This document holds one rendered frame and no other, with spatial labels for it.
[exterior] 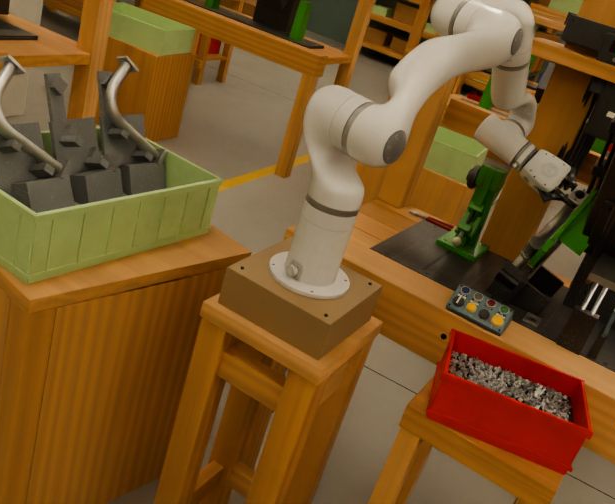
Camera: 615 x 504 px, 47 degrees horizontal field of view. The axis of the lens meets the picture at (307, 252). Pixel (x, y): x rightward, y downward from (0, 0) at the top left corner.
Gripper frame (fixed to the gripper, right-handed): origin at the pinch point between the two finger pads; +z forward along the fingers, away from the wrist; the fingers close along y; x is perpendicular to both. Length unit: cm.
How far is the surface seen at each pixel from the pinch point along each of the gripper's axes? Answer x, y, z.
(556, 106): 9.6, 25.5, -21.8
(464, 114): 30, 17, -45
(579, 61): -9.3, 27.8, -23.0
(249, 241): 196, -31, -121
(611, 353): 6.9, -24.9, 33.3
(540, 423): -27, -61, 26
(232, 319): -25, -89, -35
